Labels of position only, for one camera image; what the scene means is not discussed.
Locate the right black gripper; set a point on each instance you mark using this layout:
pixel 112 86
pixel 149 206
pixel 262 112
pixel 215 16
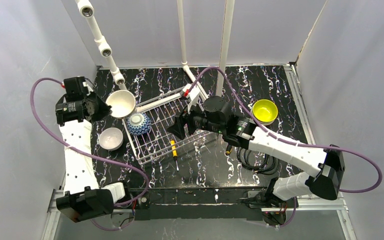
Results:
pixel 187 122

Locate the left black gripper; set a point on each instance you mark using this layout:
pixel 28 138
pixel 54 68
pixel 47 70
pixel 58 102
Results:
pixel 97 108

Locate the white bowl brown rim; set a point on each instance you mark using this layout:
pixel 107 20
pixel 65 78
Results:
pixel 122 104

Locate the red patterned blue bowl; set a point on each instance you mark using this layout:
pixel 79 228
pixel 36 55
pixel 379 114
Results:
pixel 139 124

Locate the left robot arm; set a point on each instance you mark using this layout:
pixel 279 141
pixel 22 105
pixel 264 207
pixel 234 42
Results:
pixel 83 199

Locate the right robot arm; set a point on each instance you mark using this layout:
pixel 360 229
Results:
pixel 322 170

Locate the grey white bowl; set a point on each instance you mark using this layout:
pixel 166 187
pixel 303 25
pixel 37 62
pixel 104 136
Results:
pixel 111 139

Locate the yellow green bowl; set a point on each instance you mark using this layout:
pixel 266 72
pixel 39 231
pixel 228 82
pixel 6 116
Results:
pixel 265 103

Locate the white vertical pole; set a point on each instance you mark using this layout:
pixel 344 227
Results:
pixel 225 41

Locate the white wire dish rack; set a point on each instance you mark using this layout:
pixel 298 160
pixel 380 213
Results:
pixel 158 128

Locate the yellow handled screwdriver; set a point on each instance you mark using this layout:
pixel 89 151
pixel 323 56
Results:
pixel 174 153

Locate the black orange handled screwdriver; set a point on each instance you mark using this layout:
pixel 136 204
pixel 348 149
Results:
pixel 228 149

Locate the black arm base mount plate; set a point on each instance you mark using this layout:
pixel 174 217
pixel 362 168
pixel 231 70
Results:
pixel 206 203

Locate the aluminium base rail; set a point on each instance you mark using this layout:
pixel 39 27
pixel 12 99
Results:
pixel 314 203

